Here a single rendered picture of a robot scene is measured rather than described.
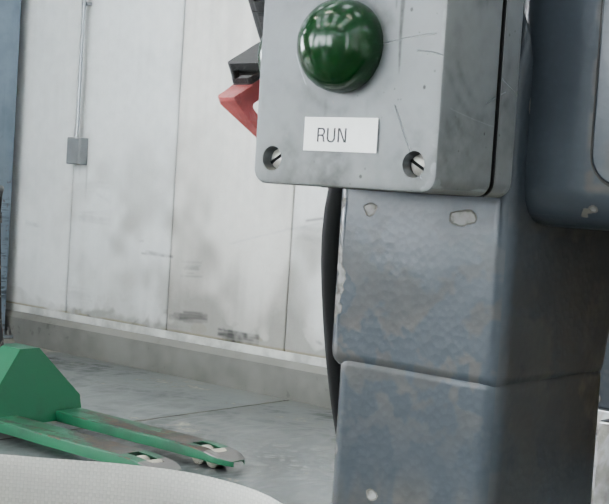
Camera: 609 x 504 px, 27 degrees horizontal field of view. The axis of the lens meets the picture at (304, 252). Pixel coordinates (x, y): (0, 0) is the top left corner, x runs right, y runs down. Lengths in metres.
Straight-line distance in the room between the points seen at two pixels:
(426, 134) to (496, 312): 0.07
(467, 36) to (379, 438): 0.15
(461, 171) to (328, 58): 0.05
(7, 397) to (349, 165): 5.66
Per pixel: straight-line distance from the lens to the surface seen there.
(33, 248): 9.06
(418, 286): 0.44
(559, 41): 0.42
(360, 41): 0.39
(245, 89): 0.97
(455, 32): 0.39
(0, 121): 9.05
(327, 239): 0.48
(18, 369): 6.09
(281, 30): 0.42
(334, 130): 0.40
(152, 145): 8.15
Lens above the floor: 1.24
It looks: 3 degrees down
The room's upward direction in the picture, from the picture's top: 4 degrees clockwise
